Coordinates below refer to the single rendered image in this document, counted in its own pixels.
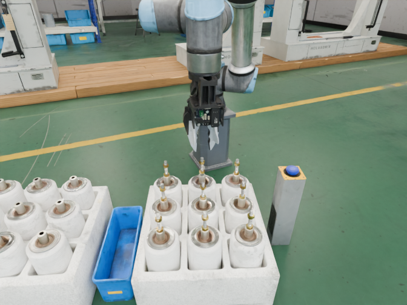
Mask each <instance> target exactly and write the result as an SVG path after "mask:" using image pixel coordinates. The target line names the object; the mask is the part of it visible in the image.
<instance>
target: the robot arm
mask: <svg viewBox="0 0 407 305"><path fill-rule="evenodd" d="M257 1H258V0H227V1H226V0H141V2H140V4H139V12H138V13H139V21H140V24H141V26H142V28H143V29H144V30H145V31H147V32H153V33H157V34H159V33H175V34H186V39H187V70H188V78H189V79H190V80H192V82H191V85H190V94H191V95H190V97H189V99H187V103H188V106H187V107H184V114H183V123H184V127H185V129H186V132H187V136H188V139H189V141H190V144H191V147H192V148H193V149H194V151H195V152H196V151H197V142H196V140H197V131H198V129H199V126H202V125H203V126H207V128H208V137H209V138H208V146H209V149H210V150H212V148H213V146H214V145H215V143H217V144H219V138H218V133H219V125H220V124H221V125H222V126H223V120H224V113H225V112H226V110H227V106H226V103H225V99H224V97H223V92H224V91H225V92H232V93H243V94H245V93H248V94H250V93H252V92H253V90H254V86H255V83H256V77H257V73H258V68H257V67H255V63H254V61H252V52H253V31H254V11H255V3H256V2H257ZM230 27H231V61H230V62H229V64H228V65H225V63H224V61H221V59H224V55H223V54H222V38H223V33H225V32H226V31H228V29H229V28H230Z"/></svg>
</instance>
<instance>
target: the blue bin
mask: <svg viewBox="0 0 407 305"><path fill-rule="evenodd" d="M142 213H143V209H142V207H141V206H123V207H115V208H114V209H113V211H112V213H111V217H110V221H109V223H108V227H107V230H106V233H105V237H104V240H103V243H102V247H101V250H100V253H99V256H98V260H97V263H96V267H95V269H94V273H93V276H92V280H93V283H94V284H96V285H97V287H98V290H99V292H100V294H101V296H102V298H103V300H104V301H105V302H112V301H129V300H132V299H133V298H134V292H133V287H132V284H131V278H132V274H133V269H134V263H135V259H136V254H137V248H138V244H139V239H140V235H141V229H142V224H143V218H142Z"/></svg>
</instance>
